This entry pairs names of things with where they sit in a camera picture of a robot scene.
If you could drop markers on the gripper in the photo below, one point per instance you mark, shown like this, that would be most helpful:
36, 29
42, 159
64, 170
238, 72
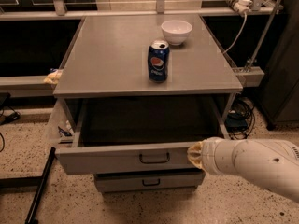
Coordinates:
212, 156

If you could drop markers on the grey top drawer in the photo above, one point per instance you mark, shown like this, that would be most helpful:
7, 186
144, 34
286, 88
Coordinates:
124, 157

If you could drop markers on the grey drawer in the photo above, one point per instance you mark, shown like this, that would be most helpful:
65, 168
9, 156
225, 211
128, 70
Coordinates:
124, 157
132, 181

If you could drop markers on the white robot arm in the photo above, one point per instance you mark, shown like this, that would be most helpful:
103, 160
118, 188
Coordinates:
271, 164

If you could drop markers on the grey lower drawer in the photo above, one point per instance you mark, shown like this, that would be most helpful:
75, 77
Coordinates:
132, 181

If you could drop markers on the grey drawer cabinet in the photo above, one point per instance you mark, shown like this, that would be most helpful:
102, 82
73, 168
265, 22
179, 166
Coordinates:
106, 78

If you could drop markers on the blue pepsi can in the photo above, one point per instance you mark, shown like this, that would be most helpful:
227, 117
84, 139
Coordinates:
158, 55

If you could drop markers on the white bowl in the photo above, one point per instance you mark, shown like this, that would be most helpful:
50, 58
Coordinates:
176, 32

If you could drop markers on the white power strip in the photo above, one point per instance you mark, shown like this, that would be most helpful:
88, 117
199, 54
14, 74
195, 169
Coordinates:
239, 6

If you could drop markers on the yellow snack bag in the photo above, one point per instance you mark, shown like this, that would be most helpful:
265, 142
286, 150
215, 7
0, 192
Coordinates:
53, 77

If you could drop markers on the black pole on floor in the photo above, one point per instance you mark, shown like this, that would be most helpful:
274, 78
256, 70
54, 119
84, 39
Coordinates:
31, 216

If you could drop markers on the black top drawer handle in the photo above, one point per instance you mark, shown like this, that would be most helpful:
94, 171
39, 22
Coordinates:
154, 159

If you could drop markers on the black drawer handle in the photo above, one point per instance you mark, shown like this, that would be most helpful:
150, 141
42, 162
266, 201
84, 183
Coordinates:
151, 183
154, 159

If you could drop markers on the black lower drawer handle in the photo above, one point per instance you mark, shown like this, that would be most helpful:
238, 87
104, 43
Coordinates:
151, 183

